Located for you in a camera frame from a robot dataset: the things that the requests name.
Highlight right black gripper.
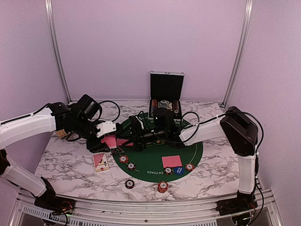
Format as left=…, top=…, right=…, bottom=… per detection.
left=116, top=123, right=166, bottom=152

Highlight red playing card deck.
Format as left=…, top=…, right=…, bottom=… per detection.
left=101, top=135, right=117, bottom=149

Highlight red card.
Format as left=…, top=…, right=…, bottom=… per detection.
left=162, top=155, right=182, bottom=168
left=116, top=138, right=134, bottom=146

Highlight triangular black red dealer button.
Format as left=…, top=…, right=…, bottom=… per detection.
left=111, top=148, right=124, bottom=155

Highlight red 5 chips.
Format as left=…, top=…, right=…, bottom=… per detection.
left=119, top=155, right=129, bottom=163
left=185, top=163, right=195, bottom=171

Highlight black 100 chips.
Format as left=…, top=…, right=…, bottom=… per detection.
left=164, top=167, right=174, bottom=175
left=127, top=162, right=136, bottom=171

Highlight black red 100 chip stack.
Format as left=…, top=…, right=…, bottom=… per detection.
left=125, top=179, right=135, bottom=189

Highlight blue small blind button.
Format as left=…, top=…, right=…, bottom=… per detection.
left=174, top=167, right=185, bottom=176

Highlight red yellow 5 chip stack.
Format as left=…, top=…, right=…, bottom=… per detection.
left=158, top=181, right=169, bottom=193

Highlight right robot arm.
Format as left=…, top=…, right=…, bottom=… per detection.
left=123, top=106, right=261, bottom=216

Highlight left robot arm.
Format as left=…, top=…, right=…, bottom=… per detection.
left=0, top=94, right=122, bottom=213

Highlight playing card box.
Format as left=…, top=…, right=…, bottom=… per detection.
left=92, top=153, right=110, bottom=172

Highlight round green poker mat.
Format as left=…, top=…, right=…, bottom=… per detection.
left=110, top=112, right=204, bottom=183

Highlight left chip row in case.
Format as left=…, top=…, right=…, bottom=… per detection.
left=150, top=99, right=158, bottom=114

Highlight chip row in case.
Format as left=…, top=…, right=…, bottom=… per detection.
left=173, top=100, right=181, bottom=117
left=150, top=99, right=158, bottom=114

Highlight card deck in case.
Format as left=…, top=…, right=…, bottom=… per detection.
left=158, top=100, right=172, bottom=109

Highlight right chip row in case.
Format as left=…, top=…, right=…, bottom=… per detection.
left=173, top=100, right=181, bottom=117

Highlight woven bamboo basket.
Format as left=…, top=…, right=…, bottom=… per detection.
left=56, top=129, right=69, bottom=138

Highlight aluminium poker chip case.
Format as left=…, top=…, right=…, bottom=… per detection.
left=148, top=71, right=185, bottom=124

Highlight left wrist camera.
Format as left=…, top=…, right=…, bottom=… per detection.
left=96, top=121, right=116, bottom=138

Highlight left aluminium frame post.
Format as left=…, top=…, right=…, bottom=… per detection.
left=45, top=0, right=72, bottom=103

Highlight aluminium frame post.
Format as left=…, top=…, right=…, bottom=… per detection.
left=221, top=0, right=254, bottom=107
left=45, top=0, right=72, bottom=103

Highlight front aluminium rail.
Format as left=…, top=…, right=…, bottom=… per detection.
left=9, top=190, right=283, bottom=226

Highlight right aluminium frame post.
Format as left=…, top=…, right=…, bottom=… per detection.
left=221, top=0, right=254, bottom=107

